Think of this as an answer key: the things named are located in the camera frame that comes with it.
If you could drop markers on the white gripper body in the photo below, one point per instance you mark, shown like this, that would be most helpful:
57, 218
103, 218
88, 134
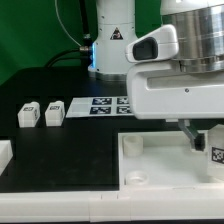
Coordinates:
158, 89

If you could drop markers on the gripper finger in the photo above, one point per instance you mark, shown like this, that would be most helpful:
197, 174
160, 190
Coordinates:
197, 140

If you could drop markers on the white square table top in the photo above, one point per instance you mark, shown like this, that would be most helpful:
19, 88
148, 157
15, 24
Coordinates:
166, 161

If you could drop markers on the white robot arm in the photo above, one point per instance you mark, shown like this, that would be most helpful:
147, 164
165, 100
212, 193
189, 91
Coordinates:
200, 31

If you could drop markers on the tag sheet with markers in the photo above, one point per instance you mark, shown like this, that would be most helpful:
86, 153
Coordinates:
99, 107

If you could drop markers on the white front rail fixture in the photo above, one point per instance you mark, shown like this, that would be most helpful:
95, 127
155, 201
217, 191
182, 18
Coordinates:
153, 204

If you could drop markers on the white left bracket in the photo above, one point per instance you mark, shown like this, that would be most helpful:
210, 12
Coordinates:
6, 154

